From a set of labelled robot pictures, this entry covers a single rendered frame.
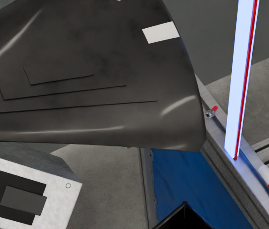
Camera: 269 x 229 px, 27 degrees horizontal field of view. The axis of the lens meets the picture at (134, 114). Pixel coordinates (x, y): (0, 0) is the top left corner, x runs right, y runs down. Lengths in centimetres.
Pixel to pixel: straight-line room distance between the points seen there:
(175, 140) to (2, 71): 16
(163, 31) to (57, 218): 23
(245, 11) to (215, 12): 113
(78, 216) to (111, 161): 21
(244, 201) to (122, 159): 105
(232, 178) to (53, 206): 30
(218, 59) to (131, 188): 51
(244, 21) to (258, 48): 137
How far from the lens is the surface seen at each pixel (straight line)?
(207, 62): 186
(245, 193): 81
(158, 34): 53
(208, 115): 85
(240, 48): 64
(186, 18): 167
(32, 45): 51
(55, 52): 51
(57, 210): 63
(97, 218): 174
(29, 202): 62
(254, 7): 59
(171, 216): 74
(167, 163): 120
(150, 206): 152
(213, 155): 86
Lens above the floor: 154
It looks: 52 degrees down
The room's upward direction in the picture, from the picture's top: 7 degrees counter-clockwise
